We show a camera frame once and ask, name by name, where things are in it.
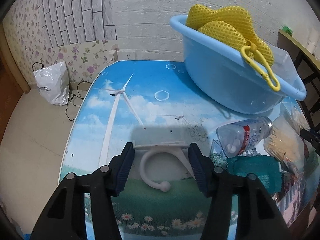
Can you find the white plastic shopping bag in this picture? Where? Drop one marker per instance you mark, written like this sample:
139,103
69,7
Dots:
52,82

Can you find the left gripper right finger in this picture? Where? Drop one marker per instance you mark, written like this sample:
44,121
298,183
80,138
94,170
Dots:
258,215

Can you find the light blue plastic basin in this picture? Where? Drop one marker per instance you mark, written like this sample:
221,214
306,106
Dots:
221,72

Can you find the green small box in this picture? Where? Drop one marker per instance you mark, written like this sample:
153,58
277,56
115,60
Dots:
287,30

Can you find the printed scenery table mat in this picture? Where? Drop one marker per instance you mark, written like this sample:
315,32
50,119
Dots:
162,107

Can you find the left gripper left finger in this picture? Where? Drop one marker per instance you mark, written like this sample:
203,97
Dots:
63,217

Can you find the white plastic hook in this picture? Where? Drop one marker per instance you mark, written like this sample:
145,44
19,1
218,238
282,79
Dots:
163,163

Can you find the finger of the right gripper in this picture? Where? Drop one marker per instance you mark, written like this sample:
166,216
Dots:
312,137

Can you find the clear bottle with silver cap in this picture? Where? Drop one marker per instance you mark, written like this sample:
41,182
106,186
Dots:
239,137

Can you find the white bunny plush yellow net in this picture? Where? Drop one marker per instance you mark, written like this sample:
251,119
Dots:
233,26

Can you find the clear box of toothpicks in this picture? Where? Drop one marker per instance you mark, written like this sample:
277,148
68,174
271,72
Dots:
284,142

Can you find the frosted clear plastic box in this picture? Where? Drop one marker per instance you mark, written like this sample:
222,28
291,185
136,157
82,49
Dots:
283,65

